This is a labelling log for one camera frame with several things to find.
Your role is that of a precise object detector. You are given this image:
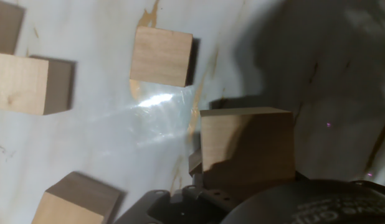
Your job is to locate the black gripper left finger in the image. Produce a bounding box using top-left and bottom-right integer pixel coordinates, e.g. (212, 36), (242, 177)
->
(113, 172), (243, 224)

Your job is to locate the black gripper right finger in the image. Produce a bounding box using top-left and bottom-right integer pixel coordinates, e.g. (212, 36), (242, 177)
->
(294, 169), (309, 181)

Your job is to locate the white marble pattern mat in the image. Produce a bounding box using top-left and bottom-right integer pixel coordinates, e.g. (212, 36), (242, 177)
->
(0, 0), (385, 224)

